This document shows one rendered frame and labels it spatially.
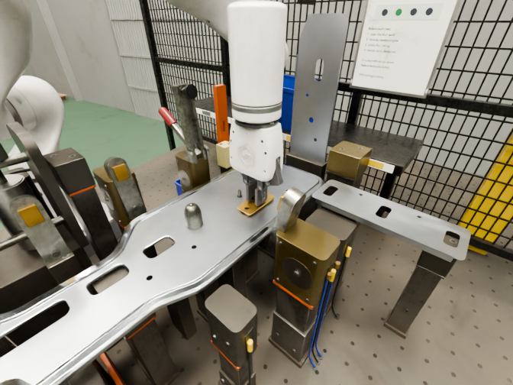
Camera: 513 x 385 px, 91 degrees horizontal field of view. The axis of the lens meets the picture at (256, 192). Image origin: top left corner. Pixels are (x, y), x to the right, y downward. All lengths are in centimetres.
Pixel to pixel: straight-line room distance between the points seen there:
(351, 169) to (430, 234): 22
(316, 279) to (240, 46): 35
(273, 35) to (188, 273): 37
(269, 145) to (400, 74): 57
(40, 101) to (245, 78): 58
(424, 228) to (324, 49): 43
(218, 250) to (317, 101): 44
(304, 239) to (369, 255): 53
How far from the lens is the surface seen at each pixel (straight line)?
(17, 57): 74
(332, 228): 53
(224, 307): 39
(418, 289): 65
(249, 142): 44
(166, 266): 44
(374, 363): 72
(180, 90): 60
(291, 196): 37
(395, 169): 73
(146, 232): 52
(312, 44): 68
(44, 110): 86
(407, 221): 58
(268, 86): 40
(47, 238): 54
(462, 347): 84
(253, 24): 39
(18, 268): 62
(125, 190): 57
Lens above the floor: 133
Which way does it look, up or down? 34 degrees down
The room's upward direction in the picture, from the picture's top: straight up
